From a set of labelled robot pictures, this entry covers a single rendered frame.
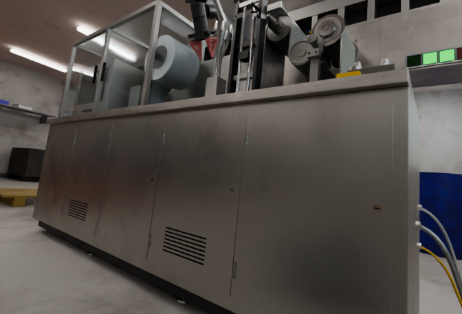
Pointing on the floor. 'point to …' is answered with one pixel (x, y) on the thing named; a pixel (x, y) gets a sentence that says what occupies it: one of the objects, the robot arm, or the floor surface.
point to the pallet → (16, 196)
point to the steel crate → (25, 164)
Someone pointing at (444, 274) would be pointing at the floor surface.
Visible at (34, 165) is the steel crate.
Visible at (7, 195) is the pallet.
